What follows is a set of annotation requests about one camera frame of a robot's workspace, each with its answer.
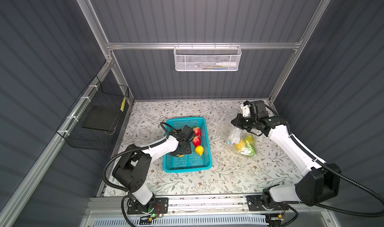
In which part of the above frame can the green pear toy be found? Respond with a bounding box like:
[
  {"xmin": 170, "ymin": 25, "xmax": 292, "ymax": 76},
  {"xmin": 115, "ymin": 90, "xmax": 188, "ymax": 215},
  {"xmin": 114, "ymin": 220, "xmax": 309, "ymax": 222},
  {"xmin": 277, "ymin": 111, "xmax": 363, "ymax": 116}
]
[{"xmin": 244, "ymin": 134, "xmax": 255, "ymax": 146}]

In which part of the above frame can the clear zip top bag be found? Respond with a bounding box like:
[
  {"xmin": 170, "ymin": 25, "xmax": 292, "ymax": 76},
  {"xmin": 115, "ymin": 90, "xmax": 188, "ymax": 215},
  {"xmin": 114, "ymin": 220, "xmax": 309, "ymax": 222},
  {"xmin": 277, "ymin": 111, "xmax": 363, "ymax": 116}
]
[{"xmin": 216, "ymin": 109, "xmax": 257, "ymax": 157}]

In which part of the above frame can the green apple toy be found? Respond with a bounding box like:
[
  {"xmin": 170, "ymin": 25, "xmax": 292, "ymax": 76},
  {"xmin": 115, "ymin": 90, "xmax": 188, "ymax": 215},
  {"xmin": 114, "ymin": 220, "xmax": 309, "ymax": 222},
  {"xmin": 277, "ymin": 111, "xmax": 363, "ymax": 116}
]
[{"xmin": 239, "ymin": 145, "xmax": 257, "ymax": 156}]

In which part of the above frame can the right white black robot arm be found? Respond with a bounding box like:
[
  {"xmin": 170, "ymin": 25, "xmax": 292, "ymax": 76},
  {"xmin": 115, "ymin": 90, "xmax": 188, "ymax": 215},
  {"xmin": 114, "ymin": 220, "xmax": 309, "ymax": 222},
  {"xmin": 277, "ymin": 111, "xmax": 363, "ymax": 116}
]
[{"xmin": 231, "ymin": 114, "xmax": 341, "ymax": 210}]

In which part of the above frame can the red strawberry toy lower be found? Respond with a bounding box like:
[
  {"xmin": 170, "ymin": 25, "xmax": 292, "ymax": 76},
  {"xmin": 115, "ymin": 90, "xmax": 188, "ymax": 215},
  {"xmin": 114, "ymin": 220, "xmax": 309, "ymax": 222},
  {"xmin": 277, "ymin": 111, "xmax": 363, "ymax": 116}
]
[{"xmin": 193, "ymin": 136, "xmax": 202, "ymax": 147}]

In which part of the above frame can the red strawberry toy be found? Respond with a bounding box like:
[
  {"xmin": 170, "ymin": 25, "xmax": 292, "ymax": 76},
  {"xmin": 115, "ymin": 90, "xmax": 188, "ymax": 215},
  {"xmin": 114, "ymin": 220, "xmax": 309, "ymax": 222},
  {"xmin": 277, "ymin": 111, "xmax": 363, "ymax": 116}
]
[
  {"xmin": 193, "ymin": 136, "xmax": 202, "ymax": 147},
  {"xmin": 193, "ymin": 127, "xmax": 202, "ymax": 137}
]

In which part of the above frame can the red strawberry toy upper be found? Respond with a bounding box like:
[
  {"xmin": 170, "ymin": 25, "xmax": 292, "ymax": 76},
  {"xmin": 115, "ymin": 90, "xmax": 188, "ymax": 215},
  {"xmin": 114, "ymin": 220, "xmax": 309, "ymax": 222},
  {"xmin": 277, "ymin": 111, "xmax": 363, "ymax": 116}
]
[{"xmin": 193, "ymin": 127, "xmax": 202, "ymax": 137}]

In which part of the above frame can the yellow lemon toy right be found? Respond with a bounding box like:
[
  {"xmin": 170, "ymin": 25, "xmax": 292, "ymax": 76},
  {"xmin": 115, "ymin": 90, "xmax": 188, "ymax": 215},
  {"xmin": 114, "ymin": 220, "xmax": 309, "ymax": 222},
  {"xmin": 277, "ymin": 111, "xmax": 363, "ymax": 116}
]
[{"xmin": 195, "ymin": 146, "xmax": 205, "ymax": 157}]

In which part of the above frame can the teal plastic basket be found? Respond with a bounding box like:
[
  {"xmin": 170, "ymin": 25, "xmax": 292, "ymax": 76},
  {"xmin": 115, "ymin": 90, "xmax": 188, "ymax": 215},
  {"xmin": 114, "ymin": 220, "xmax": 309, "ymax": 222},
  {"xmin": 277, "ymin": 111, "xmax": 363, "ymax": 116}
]
[{"xmin": 163, "ymin": 117, "xmax": 213, "ymax": 173}]

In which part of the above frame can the yellow black marker pen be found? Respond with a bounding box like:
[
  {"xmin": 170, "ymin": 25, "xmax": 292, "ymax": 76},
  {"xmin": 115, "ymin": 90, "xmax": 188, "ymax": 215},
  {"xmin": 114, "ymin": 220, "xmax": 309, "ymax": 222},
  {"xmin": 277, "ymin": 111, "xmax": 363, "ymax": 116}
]
[{"xmin": 120, "ymin": 97, "xmax": 126, "ymax": 112}]

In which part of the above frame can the black foam pad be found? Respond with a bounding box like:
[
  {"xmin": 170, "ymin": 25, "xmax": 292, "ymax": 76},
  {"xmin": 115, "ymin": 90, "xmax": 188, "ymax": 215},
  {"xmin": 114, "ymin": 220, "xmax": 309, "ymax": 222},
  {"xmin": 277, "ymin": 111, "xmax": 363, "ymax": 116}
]
[{"xmin": 82, "ymin": 106, "xmax": 118, "ymax": 131}]

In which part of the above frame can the white perforated vent strip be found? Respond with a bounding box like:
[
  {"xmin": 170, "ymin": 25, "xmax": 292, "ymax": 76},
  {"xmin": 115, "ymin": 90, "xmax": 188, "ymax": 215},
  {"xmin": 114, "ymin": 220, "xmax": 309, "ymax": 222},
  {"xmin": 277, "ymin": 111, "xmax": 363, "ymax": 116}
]
[{"xmin": 91, "ymin": 214, "xmax": 268, "ymax": 227}]

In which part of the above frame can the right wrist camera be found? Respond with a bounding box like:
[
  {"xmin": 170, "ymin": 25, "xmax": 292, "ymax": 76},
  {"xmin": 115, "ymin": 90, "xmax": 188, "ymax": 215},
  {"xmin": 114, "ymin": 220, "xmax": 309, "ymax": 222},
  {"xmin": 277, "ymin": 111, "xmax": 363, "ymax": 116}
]
[{"xmin": 241, "ymin": 101, "xmax": 269, "ymax": 120}]

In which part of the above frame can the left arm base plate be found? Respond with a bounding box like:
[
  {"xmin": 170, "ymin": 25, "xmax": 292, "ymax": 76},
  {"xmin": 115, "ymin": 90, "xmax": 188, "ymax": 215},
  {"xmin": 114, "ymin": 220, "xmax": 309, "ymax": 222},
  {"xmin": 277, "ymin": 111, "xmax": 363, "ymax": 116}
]
[{"xmin": 127, "ymin": 197, "xmax": 169, "ymax": 215}]

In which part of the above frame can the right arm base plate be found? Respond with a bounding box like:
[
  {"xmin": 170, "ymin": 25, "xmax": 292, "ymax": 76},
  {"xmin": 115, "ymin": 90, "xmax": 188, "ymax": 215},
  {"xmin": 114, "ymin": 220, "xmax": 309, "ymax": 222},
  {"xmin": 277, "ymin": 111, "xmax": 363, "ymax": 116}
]
[{"xmin": 246, "ymin": 195, "xmax": 289, "ymax": 212}]

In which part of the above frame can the white wire mesh basket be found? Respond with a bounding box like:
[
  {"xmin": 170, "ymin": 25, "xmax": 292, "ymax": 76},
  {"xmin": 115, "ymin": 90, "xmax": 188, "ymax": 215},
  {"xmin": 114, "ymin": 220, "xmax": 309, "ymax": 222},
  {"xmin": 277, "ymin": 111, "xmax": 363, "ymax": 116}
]
[{"xmin": 173, "ymin": 44, "xmax": 242, "ymax": 72}]

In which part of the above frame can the left black corrugated cable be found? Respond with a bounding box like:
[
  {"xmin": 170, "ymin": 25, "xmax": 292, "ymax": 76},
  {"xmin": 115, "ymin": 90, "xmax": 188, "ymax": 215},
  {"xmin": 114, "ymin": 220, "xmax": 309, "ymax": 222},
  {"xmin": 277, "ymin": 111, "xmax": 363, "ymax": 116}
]
[{"xmin": 102, "ymin": 121, "xmax": 181, "ymax": 193}]

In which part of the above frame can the black corrugated cable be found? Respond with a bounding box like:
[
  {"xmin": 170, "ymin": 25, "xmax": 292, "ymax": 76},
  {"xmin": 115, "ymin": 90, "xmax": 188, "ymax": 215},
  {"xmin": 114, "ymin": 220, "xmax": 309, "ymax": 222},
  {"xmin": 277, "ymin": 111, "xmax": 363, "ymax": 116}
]
[
  {"xmin": 102, "ymin": 121, "xmax": 181, "ymax": 193},
  {"xmin": 263, "ymin": 105, "xmax": 384, "ymax": 218}
]

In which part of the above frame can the black wire basket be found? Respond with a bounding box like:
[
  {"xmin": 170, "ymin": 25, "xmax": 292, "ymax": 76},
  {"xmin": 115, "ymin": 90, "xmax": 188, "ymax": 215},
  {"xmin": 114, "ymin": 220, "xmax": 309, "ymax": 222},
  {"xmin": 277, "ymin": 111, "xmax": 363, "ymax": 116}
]
[{"xmin": 57, "ymin": 77, "xmax": 130, "ymax": 151}]

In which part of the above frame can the aluminium mounting rail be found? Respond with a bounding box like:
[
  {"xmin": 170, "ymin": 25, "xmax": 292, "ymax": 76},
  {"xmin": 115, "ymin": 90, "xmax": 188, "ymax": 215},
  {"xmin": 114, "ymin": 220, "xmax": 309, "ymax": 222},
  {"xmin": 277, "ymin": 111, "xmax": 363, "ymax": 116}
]
[{"xmin": 89, "ymin": 193, "xmax": 328, "ymax": 216}]

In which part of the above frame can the right black corrugated cable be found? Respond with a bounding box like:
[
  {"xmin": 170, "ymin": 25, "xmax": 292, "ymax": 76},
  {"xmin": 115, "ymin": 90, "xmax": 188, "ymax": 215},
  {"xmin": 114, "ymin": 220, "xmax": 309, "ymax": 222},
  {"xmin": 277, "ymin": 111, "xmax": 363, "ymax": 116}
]
[{"xmin": 263, "ymin": 105, "xmax": 384, "ymax": 218}]

